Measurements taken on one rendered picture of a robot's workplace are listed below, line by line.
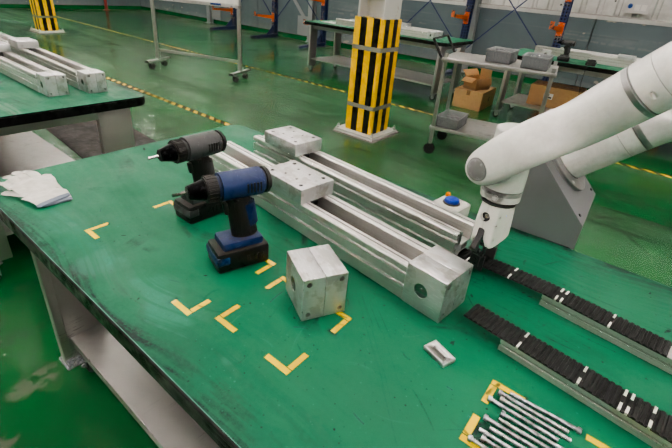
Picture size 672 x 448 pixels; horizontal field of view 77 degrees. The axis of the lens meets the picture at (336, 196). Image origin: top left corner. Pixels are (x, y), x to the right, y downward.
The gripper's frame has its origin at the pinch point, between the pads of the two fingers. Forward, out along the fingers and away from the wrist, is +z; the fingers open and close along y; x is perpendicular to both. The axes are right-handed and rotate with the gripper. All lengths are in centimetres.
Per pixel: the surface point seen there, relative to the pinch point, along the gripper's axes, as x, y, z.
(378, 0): 242, 240, -44
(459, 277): -3.9, -19.5, -5.9
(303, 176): 43.0, -18.8, -9.6
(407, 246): 10.3, -16.8, -4.5
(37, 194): 92, -68, 1
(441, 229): 9.2, -5.0, -5.0
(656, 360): -36.0, -2.0, 1.9
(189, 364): 18, -64, 3
